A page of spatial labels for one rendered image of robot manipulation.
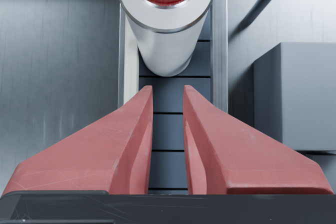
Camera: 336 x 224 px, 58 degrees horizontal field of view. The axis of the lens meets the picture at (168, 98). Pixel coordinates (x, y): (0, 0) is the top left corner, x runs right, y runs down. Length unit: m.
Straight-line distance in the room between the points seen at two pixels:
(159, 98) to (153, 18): 0.17
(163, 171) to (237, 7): 0.22
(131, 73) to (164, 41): 0.11
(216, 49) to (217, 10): 0.03
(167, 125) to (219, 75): 0.10
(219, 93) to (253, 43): 0.16
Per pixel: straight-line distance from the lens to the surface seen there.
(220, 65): 0.24
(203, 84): 0.32
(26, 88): 0.40
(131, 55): 0.29
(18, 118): 0.40
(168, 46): 0.19
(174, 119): 0.31
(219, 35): 0.24
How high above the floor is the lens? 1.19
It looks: 85 degrees down
